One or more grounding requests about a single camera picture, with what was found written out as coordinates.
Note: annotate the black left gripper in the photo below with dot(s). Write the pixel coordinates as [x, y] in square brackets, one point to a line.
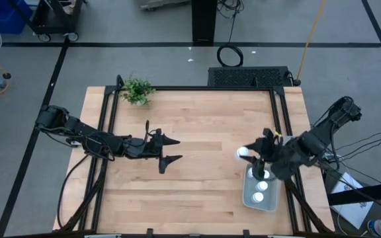
[141, 148]

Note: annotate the white plastic basket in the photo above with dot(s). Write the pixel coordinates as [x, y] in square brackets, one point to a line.
[271, 201]

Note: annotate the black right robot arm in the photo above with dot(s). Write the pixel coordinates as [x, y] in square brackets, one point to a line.
[322, 135]

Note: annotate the black wheeled cart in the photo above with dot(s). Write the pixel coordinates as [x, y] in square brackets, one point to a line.
[55, 28]

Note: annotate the white paper sheet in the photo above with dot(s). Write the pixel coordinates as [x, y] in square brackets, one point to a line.
[352, 211]

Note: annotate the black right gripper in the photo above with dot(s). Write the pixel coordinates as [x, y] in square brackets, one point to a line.
[281, 155]

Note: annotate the green plant in white pot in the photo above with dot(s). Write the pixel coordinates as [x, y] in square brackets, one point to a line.
[137, 91]

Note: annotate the grey equipment base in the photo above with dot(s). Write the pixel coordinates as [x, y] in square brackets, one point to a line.
[164, 4]

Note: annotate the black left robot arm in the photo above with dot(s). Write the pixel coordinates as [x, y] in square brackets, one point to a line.
[78, 127]

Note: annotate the black metal rig frame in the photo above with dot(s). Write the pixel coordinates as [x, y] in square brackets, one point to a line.
[194, 88]

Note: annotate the black upright stand column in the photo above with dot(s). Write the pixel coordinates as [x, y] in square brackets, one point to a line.
[203, 20]

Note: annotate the black perforated metal box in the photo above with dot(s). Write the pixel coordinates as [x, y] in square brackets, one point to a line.
[243, 76]

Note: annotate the black metal beam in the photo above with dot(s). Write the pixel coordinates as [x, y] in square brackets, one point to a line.
[365, 193]

